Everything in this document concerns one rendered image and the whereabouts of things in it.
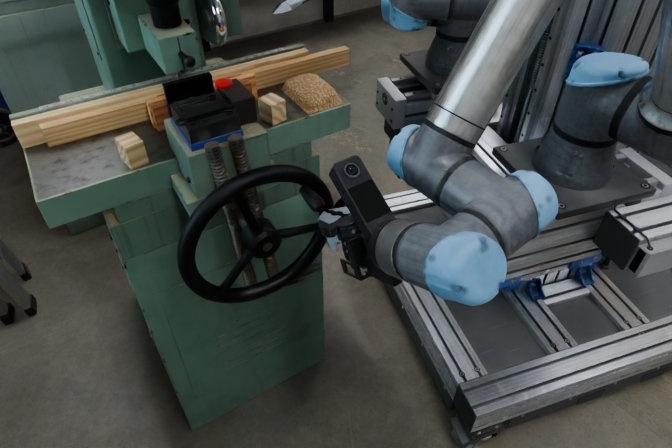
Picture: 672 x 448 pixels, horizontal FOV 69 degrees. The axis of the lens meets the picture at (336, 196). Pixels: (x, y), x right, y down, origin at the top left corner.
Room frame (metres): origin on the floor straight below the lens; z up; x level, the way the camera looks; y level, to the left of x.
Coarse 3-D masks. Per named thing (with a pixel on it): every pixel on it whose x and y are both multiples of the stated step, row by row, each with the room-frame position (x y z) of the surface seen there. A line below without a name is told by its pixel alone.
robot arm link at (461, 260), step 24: (456, 216) 0.41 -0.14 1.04; (408, 240) 0.39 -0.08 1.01; (432, 240) 0.37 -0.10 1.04; (456, 240) 0.36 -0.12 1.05; (480, 240) 0.35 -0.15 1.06; (408, 264) 0.37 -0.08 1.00; (432, 264) 0.34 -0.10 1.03; (456, 264) 0.33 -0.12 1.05; (480, 264) 0.33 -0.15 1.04; (504, 264) 0.34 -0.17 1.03; (432, 288) 0.34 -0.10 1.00; (456, 288) 0.31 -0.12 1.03; (480, 288) 0.32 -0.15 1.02
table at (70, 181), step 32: (128, 128) 0.81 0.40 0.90; (288, 128) 0.83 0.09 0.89; (320, 128) 0.87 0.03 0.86; (32, 160) 0.71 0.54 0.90; (64, 160) 0.71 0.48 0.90; (96, 160) 0.71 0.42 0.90; (160, 160) 0.71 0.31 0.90; (64, 192) 0.62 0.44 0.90; (96, 192) 0.64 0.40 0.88; (128, 192) 0.66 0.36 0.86; (192, 192) 0.65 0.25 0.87
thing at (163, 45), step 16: (144, 16) 0.94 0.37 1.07; (144, 32) 0.92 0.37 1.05; (160, 32) 0.86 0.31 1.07; (176, 32) 0.86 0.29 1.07; (192, 32) 0.86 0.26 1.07; (160, 48) 0.83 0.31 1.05; (176, 48) 0.85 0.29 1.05; (192, 48) 0.86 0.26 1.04; (160, 64) 0.85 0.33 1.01; (176, 64) 0.84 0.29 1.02
